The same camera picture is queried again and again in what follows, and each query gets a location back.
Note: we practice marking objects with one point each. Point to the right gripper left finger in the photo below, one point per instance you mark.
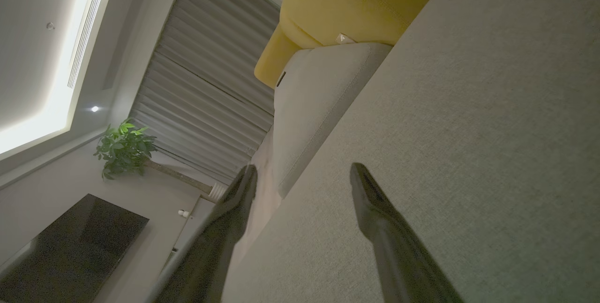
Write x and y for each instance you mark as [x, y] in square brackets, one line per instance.
[213, 246]

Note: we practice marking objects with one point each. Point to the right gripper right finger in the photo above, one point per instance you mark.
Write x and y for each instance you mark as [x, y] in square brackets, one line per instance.
[398, 256]

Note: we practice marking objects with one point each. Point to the grey TV cabinet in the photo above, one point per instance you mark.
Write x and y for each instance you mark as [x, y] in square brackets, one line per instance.
[192, 228]

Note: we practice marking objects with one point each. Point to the small white figurine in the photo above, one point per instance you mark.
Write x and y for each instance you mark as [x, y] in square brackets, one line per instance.
[183, 213]

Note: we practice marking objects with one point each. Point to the white ribbed plant pot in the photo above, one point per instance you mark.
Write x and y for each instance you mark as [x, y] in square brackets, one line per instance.
[218, 192]

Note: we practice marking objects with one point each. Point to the green potted plant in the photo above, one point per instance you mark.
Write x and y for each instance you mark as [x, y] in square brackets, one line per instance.
[124, 150]

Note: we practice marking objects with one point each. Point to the black flat television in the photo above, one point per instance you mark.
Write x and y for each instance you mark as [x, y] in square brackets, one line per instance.
[70, 256]

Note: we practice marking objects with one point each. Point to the large grey sofa seat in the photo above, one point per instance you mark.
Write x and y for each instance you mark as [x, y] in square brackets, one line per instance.
[468, 129]

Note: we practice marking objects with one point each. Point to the grey pleated curtain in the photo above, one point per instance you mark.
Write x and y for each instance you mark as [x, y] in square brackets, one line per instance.
[206, 82]

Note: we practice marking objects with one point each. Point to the small grey sofa seat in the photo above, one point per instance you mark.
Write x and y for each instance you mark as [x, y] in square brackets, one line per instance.
[318, 106]

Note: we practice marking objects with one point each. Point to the white sofa tag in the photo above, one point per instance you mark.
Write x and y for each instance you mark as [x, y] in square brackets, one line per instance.
[344, 39]

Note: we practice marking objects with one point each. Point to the white ceiling air vent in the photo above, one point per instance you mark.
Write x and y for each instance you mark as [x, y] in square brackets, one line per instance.
[86, 31]

